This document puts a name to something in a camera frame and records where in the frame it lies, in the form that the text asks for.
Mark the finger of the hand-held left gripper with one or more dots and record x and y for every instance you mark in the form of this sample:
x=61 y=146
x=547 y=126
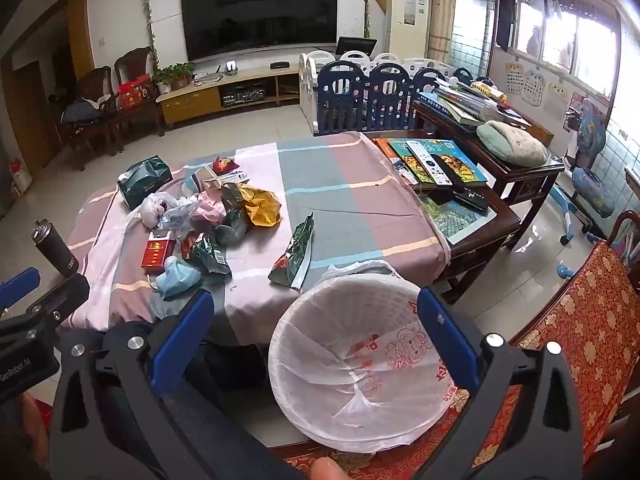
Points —
x=20 y=282
x=60 y=302

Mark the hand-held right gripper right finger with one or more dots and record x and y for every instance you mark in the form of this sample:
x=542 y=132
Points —
x=445 y=335

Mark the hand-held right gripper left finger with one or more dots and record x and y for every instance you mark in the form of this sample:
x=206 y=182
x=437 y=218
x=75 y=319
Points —
x=182 y=335

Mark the white trash bin with bag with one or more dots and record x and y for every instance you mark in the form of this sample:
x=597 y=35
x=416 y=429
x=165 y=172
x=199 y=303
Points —
x=350 y=350

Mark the clear blue plastic wrapper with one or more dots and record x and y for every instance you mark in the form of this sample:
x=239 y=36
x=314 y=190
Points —
x=177 y=219

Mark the striped paper cup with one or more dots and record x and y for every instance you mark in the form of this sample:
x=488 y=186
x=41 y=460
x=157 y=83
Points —
x=206 y=179

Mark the red snack wrapper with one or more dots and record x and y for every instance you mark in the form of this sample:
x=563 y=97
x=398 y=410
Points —
x=225 y=164

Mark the black thermos bottle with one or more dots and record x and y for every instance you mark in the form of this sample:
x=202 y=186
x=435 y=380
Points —
x=55 y=250

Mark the blue face mask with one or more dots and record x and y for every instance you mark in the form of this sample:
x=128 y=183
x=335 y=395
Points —
x=175 y=275

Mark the red cigarette box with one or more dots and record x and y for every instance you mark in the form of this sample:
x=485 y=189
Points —
x=156 y=254

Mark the red white bag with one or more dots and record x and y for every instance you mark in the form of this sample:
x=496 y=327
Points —
x=20 y=175

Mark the blue green picture book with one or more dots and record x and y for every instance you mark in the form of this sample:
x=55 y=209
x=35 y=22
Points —
x=455 y=217

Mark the pink printed wrapper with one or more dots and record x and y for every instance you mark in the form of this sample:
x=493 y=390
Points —
x=207 y=212

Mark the dark green crumpled wrapper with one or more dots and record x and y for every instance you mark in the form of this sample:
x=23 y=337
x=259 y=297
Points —
x=232 y=215

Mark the crumpled white plastic bag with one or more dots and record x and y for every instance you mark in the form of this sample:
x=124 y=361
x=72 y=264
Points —
x=155 y=207

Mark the dark wooden side table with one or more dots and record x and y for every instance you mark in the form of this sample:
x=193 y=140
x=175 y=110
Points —
x=500 y=215

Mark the long green snack bag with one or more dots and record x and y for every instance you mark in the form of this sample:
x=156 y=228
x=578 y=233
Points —
x=295 y=255

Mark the black remote control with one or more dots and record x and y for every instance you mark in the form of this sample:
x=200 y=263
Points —
x=470 y=197

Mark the green tissue pack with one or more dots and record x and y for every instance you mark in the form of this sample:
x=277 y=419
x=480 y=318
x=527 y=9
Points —
x=145 y=180

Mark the yellow snack bag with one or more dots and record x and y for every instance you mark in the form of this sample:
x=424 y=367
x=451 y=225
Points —
x=261 y=206

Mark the small brown cardboard box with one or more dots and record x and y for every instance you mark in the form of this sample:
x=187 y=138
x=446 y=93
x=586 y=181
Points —
x=234 y=177

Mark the dark wooden armchair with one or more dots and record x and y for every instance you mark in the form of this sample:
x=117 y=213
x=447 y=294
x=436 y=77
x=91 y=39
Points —
x=135 y=65
x=95 y=130

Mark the plaid pink grey blanket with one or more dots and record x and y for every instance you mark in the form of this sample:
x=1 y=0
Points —
x=340 y=200

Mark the stack of colourful books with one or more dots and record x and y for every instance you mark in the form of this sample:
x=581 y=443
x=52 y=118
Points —
x=465 y=165

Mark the wooden door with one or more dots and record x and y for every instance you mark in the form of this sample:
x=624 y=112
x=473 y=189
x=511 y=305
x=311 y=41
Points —
x=25 y=110

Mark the white remote control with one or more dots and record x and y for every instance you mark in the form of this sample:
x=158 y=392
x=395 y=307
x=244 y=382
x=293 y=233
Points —
x=427 y=162

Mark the dark bag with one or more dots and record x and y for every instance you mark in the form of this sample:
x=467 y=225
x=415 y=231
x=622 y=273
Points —
x=82 y=110

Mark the orange book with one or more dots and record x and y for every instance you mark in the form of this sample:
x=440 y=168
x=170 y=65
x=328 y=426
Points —
x=392 y=157

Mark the grey green cushion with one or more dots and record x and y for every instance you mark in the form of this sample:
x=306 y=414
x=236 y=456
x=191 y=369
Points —
x=512 y=142

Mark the blue child's chair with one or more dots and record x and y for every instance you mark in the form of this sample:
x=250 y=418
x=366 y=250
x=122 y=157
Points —
x=592 y=185

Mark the red gift box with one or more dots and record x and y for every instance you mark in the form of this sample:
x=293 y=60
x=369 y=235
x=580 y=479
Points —
x=135 y=92

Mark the yellow wooden television cabinet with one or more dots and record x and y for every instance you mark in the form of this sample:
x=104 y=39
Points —
x=190 y=102

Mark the black audio amplifier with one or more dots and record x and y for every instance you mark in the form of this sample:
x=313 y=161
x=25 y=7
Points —
x=242 y=96

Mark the potted green plant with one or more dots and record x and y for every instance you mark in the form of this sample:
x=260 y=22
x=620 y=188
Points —
x=172 y=75

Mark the dark blue baby fence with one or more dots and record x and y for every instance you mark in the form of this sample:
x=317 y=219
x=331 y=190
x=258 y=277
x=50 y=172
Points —
x=350 y=95

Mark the small desktop device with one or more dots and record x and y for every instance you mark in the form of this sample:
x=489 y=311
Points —
x=231 y=66

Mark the white plastic chair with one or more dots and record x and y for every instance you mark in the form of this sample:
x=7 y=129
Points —
x=306 y=80

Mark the black set-top box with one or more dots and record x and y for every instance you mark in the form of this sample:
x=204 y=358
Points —
x=279 y=65

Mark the black monitor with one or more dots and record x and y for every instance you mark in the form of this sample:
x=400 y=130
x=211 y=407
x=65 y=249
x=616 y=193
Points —
x=356 y=46

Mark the window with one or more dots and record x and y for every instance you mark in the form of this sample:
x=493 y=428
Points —
x=590 y=45

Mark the beige curtain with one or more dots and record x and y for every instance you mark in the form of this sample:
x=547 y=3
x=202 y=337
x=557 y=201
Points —
x=442 y=10

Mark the white standing air conditioner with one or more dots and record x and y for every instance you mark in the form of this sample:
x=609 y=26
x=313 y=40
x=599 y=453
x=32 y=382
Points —
x=407 y=10

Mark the large black television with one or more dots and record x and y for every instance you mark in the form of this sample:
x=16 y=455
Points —
x=260 y=15

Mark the dark hanging garment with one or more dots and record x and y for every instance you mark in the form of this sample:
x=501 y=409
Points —
x=506 y=10

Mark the wall poster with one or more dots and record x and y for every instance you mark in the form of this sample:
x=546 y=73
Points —
x=532 y=87
x=515 y=77
x=556 y=101

